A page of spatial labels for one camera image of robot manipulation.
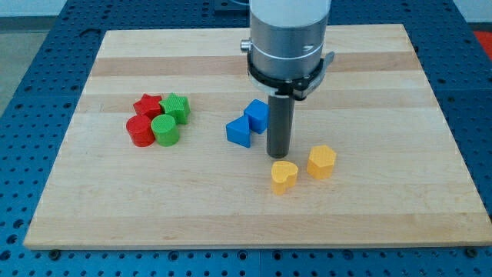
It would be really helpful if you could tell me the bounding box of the green star block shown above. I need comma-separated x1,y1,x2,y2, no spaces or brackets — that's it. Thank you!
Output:
159,93,191,125

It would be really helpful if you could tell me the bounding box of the black clamp ring mount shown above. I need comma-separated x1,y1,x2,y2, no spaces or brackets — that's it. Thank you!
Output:
247,52,335,101

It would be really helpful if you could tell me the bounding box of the blue cube block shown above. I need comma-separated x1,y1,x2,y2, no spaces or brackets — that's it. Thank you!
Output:
244,99,269,134

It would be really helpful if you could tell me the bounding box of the yellow heart block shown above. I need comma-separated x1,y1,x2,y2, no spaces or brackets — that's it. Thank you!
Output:
271,161,298,195

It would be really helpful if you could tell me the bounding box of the green cylinder block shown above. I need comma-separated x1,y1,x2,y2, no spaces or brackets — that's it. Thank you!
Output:
151,114,180,147

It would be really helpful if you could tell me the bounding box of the red cylinder block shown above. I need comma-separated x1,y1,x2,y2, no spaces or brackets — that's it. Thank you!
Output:
125,115,155,147

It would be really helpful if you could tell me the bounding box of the yellow hexagon block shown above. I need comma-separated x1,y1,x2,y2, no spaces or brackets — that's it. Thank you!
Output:
307,145,337,179

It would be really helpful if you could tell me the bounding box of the blue triangle block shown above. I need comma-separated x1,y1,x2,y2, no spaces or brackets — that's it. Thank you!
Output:
226,115,251,148

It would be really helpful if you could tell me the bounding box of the red star block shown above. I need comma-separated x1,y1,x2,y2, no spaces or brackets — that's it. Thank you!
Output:
133,94,162,119

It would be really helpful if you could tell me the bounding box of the wooden board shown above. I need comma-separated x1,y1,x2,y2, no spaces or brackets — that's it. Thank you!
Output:
24,24,491,250

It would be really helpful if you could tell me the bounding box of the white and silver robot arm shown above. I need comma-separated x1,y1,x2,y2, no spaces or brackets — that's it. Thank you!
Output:
241,0,334,159

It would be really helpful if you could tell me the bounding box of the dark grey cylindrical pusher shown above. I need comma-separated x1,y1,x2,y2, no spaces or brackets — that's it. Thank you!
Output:
267,96,294,159

